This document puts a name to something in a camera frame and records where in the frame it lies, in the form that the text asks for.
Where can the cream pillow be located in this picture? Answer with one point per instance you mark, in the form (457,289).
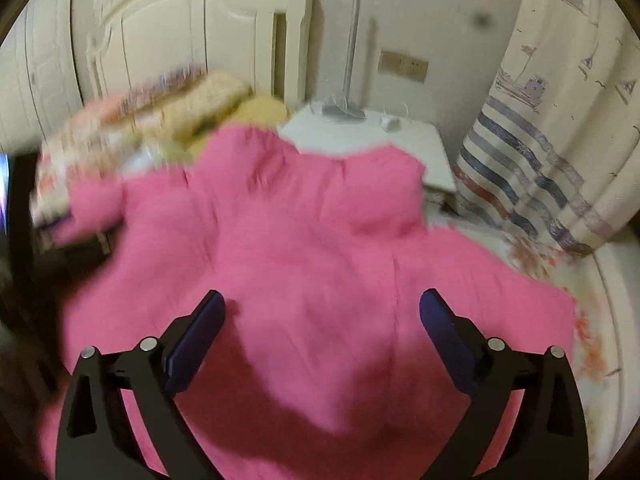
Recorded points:
(205,102)

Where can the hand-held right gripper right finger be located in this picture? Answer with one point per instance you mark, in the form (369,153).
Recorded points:
(447,336)

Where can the beige wall socket plate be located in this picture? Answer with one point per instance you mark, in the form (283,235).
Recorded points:
(402,65)

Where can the floral bed sheet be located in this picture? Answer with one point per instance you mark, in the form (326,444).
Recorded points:
(560,270)

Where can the white nightstand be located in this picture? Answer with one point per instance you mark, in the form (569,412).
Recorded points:
(400,140)

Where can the white charger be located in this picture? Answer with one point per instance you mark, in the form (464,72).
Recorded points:
(391,122)

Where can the white panelled wardrobe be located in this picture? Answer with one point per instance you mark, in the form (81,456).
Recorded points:
(45,60)

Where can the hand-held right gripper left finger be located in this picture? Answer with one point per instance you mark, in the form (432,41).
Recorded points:
(196,336)

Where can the grey desk lamp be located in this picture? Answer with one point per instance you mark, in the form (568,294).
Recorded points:
(346,90)

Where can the yellow pillow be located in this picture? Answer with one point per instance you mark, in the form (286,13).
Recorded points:
(262,112)

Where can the floral quilt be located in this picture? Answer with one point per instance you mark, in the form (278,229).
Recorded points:
(75,155)

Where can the cream wooden headboard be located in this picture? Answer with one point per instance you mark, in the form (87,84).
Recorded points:
(200,30)

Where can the pink pillow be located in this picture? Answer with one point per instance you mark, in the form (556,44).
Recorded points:
(310,240)

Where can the striped printed curtain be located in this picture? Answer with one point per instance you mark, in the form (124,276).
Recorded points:
(555,125)

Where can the patterned round cushion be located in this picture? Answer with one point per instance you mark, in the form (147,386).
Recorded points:
(155,90)

